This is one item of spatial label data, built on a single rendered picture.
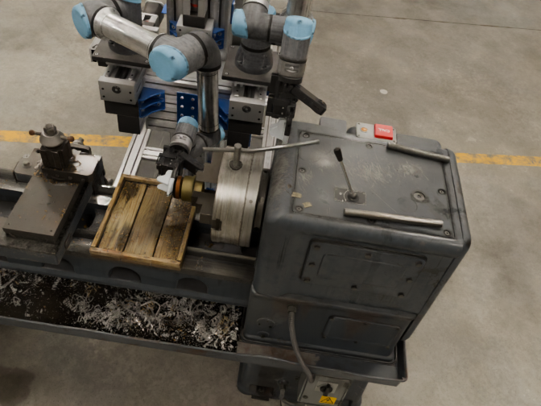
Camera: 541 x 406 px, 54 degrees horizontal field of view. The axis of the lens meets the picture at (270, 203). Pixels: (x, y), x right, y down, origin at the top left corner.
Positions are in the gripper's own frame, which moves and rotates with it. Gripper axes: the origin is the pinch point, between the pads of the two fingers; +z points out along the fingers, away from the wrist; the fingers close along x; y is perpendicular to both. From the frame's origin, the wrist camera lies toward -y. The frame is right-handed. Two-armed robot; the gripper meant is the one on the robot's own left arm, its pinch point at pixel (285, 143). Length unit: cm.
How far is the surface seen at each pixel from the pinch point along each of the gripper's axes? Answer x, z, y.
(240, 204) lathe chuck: 8.4, 17.9, 10.4
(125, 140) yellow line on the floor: -165, 82, 96
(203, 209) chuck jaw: 5.2, 23.5, 21.5
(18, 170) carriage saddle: -22, 36, 92
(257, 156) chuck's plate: -4.8, 7.8, 7.8
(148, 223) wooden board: -11, 42, 42
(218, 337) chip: -1, 80, 12
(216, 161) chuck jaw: -8.1, 13.2, 20.3
